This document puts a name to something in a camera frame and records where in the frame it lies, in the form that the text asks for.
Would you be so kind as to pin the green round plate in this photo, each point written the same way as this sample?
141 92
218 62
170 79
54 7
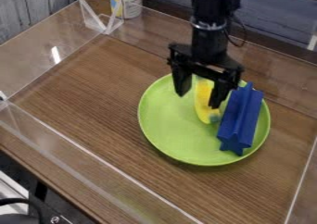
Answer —
175 131

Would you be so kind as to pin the black device with knob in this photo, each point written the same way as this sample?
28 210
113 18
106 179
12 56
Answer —
59 212

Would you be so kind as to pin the clear acrylic enclosure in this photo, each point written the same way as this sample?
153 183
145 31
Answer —
74 74

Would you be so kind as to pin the blue star-shaped block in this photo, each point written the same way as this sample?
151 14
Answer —
237 129

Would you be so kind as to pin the yellow toy banana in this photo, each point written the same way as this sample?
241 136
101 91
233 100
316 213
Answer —
208 114

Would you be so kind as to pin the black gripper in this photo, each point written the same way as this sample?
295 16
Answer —
205 58

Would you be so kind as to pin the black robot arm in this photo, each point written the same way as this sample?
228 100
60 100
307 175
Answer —
213 15

